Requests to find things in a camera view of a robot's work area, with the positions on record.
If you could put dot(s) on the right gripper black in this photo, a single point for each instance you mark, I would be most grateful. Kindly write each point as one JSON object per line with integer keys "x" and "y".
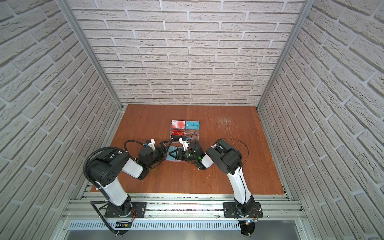
{"x": 181, "y": 153}

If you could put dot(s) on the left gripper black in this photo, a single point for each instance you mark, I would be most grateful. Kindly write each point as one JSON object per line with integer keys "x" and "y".
{"x": 163, "y": 152}

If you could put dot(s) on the clear acrylic card display stand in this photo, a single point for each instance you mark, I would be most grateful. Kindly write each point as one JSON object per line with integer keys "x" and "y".
{"x": 194, "y": 135}

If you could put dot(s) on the red leather card wallet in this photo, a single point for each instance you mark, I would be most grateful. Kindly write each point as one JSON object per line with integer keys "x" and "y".
{"x": 181, "y": 155}

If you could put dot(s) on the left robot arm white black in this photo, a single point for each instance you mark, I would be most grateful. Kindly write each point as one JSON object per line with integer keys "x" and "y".
{"x": 103, "y": 166}

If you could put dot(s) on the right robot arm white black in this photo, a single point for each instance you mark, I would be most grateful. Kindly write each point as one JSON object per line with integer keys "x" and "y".
{"x": 228, "y": 159}

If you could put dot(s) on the black VIP card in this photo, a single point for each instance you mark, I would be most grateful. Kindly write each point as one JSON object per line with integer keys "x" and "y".
{"x": 175, "y": 138}

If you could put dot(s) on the red VIP card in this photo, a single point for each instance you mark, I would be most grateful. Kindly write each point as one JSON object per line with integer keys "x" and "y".
{"x": 175, "y": 132}

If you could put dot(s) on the white red circle card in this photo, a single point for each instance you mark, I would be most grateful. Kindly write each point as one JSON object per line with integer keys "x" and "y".
{"x": 175, "y": 124}

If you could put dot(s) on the teal VIP card in stand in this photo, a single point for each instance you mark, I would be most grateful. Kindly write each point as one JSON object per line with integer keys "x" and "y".
{"x": 192, "y": 125}

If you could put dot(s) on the small circuit board left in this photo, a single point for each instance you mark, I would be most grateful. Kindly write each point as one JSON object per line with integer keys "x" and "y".
{"x": 123, "y": 225}

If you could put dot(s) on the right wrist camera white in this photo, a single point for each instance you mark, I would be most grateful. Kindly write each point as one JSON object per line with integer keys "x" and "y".
{"x": 185, "y": 142}

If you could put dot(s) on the aluminium mounting rail frame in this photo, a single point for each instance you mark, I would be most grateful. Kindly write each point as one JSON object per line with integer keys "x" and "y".
{"x": 182, "y": 212}

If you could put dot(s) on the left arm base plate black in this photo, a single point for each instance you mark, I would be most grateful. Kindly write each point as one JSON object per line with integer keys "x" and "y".
{"x": 126, "y": 210}

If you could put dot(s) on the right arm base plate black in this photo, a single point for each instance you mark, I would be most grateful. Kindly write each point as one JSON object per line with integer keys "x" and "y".
{"x": 234, "y": 210}

